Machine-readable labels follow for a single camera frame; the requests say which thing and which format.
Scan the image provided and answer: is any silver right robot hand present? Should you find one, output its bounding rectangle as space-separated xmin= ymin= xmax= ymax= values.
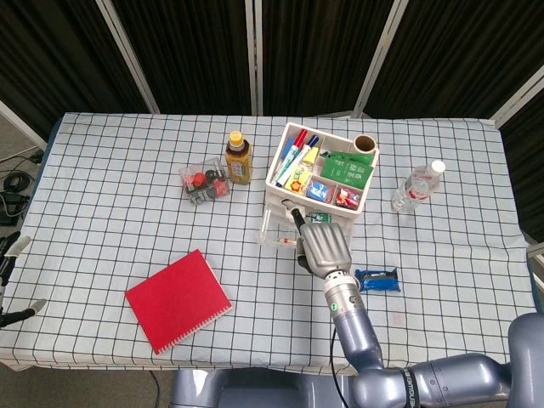
xmin=283 ymin=207 xmax=354 ymax=280

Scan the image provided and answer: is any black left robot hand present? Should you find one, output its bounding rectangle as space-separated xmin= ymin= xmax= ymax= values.
xmin=0 ymin=231 xmax=48 ymax=328

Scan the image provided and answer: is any transparent plastic drawer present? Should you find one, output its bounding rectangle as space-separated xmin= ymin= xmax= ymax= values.
xmin=254 ymin=199 xmax=354 ymax=252

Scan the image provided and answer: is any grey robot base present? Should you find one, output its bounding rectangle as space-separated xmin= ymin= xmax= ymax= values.
xmin=169 ymin=368 xmax=358 ymax=408

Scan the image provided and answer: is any white desk organizer box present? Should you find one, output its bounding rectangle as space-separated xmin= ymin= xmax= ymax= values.
xmin=263 ymin=122 xmax=381 ymax=239

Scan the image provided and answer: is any clear box of coffee capsules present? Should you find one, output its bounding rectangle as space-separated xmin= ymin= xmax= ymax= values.
xmin=178 ymin=157 xmax=233 ymax=208

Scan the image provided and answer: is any red candy packet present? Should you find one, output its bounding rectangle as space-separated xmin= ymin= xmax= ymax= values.
xmin=335 ymin=185 xmax=362 ymax=208

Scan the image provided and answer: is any blue candy packet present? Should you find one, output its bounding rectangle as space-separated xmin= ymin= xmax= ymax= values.
xmin=306 ymin=177 xmax=333 ymax=200

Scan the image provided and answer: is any blue snack pack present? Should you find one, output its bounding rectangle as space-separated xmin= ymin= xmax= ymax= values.
xmin=355 ymin=267 xmax=402 ymax=294

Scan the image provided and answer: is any yellow snack packet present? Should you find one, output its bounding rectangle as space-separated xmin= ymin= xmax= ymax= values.
xmin=283 ymin=146 xmax=320 ymax=192

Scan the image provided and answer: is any green tea packet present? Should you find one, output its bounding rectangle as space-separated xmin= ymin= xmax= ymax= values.
xmin=319 ymin=150 xmax=377 ymax=189

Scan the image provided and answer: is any clear plastic water bottle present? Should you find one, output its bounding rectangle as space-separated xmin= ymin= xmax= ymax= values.
xmin=391 ymin=159 xmax=446 ymax=215

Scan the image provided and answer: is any black power adapter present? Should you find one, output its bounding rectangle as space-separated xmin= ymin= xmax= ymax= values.
xmin=0 ymin=190 xmax=31 ymax=226

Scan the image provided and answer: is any blue cap marker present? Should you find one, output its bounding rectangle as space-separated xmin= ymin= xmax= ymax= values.
xmin=296 ymin=134 xmax=320 ymax=161

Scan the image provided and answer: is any brown cardboard tube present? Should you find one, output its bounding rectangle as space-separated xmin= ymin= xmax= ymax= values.
xmin=354 ymin=133 xmax=379 ymax=154

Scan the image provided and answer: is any red cap marker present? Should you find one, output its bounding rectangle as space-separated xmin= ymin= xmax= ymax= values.
xmin=283 ymin=128 xmax=310 ymax=171

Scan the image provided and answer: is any yellow cap tea bottle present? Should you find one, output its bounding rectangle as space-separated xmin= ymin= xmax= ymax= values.
xmin=224 ymin=130 xmax=254 ymax=186

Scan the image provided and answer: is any white black checked tablecloth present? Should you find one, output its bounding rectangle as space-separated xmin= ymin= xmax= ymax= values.
xmin=0 ymin=110 xmax=539 ymax=377

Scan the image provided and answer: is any red spiral notebook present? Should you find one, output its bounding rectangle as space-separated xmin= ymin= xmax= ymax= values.
xmin=124 ymin=249 xmax=234 ymax=356

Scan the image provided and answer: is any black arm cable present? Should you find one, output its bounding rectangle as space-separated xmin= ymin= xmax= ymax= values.
xmin=329 ymin=329 xmax=341 ymax=408

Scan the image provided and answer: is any black coiled cable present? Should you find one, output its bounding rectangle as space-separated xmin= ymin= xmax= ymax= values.
xmin=2 ymin=169 xmax=33 ymax=193

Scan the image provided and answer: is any black folding screen white frame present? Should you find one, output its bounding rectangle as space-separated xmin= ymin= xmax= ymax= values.
xmin=0 ymin=0 xmax=544 ymax=239

